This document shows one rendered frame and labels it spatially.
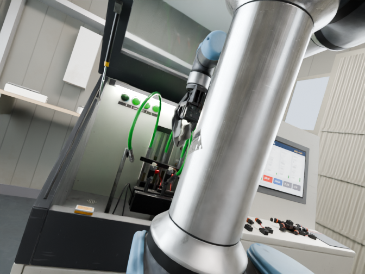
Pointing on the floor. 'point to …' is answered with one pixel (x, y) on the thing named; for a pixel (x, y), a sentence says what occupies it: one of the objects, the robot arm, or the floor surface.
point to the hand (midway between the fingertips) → (177, 142)
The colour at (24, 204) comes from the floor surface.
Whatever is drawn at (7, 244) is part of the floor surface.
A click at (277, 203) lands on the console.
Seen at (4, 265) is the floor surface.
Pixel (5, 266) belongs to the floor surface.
